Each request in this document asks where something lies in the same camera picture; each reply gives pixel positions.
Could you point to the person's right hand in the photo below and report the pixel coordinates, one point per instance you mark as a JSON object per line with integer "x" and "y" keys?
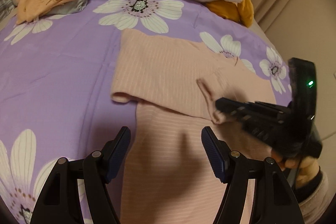
{"x": 307, "y": 167}

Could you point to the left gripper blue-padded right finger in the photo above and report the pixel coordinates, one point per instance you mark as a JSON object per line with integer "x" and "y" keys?
{"x": 234, "y": 170}

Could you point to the right forearm pink fleece sleeve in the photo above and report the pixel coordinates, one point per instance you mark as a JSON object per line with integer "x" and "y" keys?
{"x": 311, "y": 192}

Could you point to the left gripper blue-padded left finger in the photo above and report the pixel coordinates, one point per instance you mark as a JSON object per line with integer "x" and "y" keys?
{"x": 100, "y": 168}

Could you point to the purple floral bed sheet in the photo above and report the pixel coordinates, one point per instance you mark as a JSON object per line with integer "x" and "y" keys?
{"x": 55, "y": 80}

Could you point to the pink striped knit garment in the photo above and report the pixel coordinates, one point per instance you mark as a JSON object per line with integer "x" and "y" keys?
{"x": 175, "y": 82}

